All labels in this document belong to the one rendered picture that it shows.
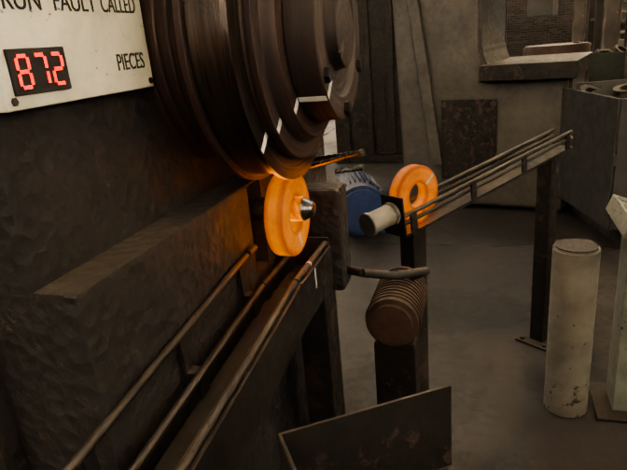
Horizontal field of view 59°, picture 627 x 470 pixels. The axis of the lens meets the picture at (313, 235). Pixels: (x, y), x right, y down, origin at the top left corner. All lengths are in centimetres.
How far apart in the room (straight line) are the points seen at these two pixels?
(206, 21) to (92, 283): 35
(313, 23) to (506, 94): 281
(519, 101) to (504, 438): 225
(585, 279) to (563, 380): 32
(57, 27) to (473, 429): 149
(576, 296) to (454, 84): 219
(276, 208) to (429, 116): 278
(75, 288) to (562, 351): 139
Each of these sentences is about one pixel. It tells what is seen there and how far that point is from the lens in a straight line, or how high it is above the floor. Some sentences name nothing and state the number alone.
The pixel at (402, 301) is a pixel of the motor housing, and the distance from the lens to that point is 129.
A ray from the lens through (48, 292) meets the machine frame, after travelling 66.
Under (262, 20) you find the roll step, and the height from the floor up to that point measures 113.
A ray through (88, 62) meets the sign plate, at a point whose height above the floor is 110.
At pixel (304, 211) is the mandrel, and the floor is 82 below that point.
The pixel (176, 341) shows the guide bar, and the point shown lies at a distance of 78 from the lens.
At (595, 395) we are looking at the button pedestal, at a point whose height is 1.
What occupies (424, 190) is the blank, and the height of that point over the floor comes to 71.
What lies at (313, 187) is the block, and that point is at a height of 80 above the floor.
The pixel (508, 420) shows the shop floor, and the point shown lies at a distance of 182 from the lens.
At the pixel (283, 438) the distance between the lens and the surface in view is 61.
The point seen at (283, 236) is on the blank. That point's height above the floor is 79.
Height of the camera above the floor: 110
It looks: 19 degrees down
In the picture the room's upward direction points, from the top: 5 degrees counter-clockwise
